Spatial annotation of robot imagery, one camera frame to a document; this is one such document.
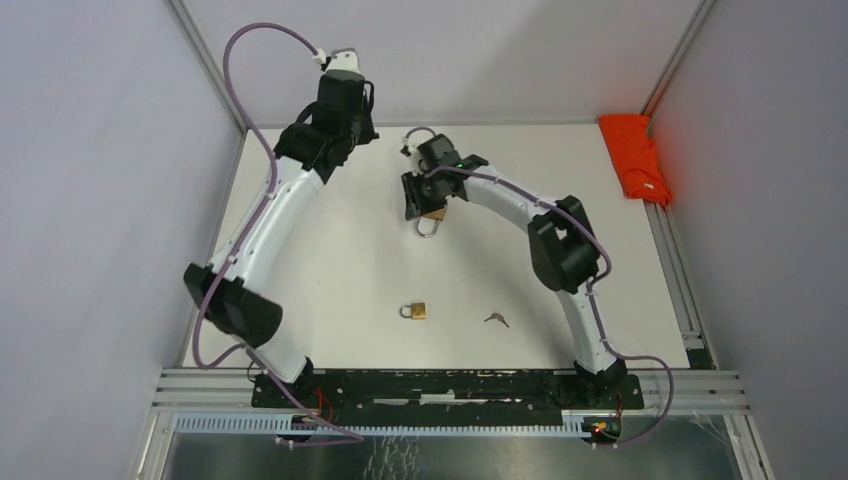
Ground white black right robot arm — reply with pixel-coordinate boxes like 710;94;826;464
400;133;627;408

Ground large brass padlock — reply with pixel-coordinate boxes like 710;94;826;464
413;207;447;239

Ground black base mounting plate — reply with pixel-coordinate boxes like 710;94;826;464
251;369;645;427

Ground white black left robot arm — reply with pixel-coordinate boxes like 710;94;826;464
183;69;379;408

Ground left aluminium corner post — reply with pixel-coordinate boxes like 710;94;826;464
164;0;247;136

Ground aluminium corner frame post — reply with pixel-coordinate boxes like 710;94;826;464
640;0;720;118

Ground orange folded cloth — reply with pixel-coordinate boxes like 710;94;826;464
598;114;674;207

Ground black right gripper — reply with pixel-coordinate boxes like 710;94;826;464
402;167;448;220

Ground small keys on table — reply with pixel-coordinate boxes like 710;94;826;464
484;312;510;328

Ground aluminium front frame rail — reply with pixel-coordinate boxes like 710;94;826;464
131;367;773;479

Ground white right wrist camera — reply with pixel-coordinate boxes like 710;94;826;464
400;137;424;175

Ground small brass padlock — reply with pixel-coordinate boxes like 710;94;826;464
399;302;428;320

